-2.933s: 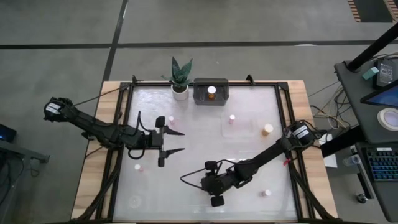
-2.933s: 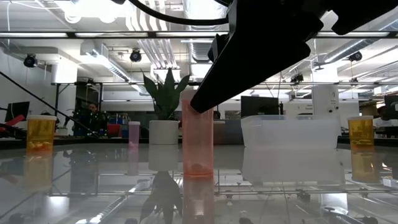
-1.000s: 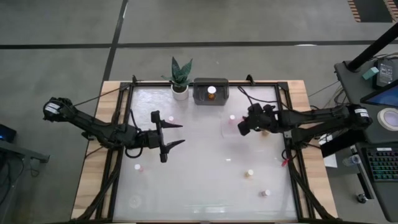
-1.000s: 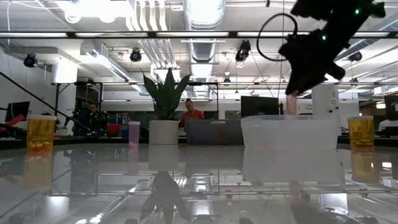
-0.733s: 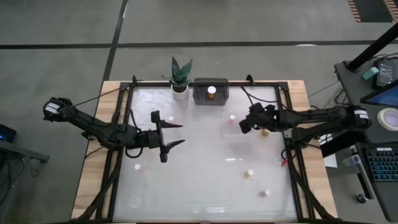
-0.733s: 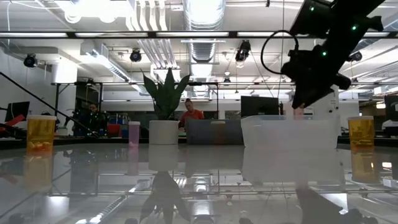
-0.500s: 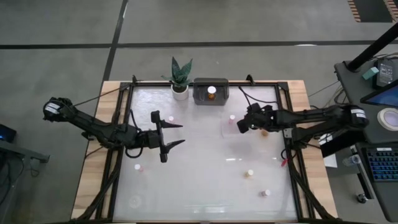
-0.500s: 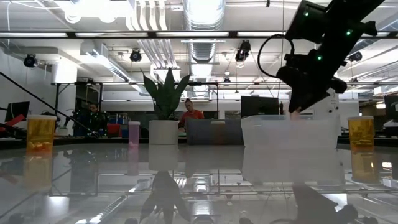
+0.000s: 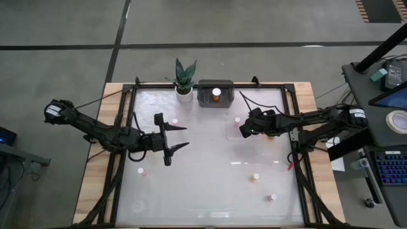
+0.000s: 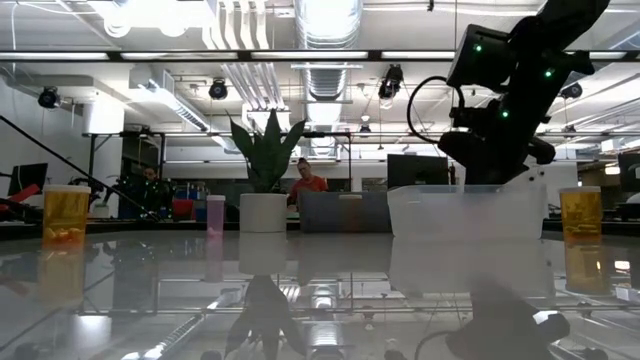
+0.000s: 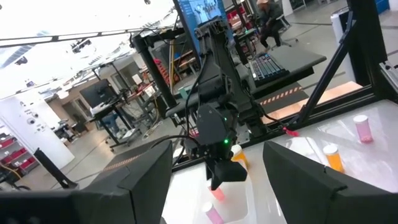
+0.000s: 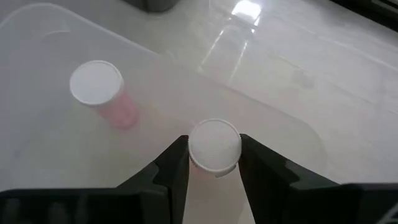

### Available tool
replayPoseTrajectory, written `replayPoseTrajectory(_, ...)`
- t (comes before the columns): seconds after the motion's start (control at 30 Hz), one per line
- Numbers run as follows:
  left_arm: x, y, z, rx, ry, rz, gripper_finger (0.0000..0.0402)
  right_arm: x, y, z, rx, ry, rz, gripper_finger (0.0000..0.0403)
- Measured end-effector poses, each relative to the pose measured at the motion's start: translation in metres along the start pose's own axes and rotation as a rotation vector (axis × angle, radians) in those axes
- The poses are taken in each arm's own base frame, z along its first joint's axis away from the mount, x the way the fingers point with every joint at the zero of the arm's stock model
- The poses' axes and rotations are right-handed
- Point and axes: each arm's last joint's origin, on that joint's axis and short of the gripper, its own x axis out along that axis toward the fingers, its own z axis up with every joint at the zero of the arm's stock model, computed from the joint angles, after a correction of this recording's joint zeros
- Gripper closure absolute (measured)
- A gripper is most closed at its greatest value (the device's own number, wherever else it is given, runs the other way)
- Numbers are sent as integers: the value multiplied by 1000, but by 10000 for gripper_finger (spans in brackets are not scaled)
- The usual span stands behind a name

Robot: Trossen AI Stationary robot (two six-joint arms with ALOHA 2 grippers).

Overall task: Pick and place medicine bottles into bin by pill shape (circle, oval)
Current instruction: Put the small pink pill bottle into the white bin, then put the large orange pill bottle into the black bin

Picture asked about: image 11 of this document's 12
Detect white pillar with cameras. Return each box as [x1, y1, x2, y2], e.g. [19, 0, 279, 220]
[0, 90, 75, 170]

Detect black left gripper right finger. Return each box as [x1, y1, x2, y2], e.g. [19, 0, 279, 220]
[262, 141, 398, 224]

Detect black monitor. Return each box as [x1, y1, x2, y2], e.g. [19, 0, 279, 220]
[79, 78, 118, 109]

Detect person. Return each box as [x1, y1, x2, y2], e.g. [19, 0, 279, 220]
[255, 0, 284, 52]

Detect black aluminium table frame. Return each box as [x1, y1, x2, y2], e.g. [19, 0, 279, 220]
[0, 0, 398, 175]

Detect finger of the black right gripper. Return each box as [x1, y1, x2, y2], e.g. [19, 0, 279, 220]
[216, 160, 249, 184]
[205, 158, 222, 191]

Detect dark grey side desk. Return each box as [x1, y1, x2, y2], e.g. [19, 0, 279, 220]
[164, 45, 327, 119]

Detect orange medicine bottle white cap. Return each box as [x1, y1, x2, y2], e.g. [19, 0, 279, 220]
[322, 144, 345, 174]
[230, 144, 249, 169]

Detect backlit computer keyboard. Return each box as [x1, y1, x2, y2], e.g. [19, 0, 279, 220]
[248, 52, 290, 88]

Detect clear plastic bin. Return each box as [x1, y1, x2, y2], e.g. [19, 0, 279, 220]
[161, 163, 261, 224]

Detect black stand leg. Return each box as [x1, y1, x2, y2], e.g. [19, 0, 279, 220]
[33, 147, 79, 190]

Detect black slanted pole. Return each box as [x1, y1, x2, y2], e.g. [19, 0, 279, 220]
[132, 34, 178, 110]

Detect red clip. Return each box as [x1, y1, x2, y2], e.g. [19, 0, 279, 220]
[282, 126, 300, 138]

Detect red storage bins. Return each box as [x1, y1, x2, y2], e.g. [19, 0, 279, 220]
[0, 133, 39, 175]

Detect black workshop desk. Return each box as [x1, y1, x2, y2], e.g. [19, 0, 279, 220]
[90, 93, 156, 149]

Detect white appliance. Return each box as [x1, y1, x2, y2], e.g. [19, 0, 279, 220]
[330, 6, 357, 82]

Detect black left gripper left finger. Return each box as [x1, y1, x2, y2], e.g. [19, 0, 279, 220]
[0, 139, 174, 224]

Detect monitor with blue screen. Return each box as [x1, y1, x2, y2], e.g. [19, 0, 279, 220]
[172, 0, 234, 60]

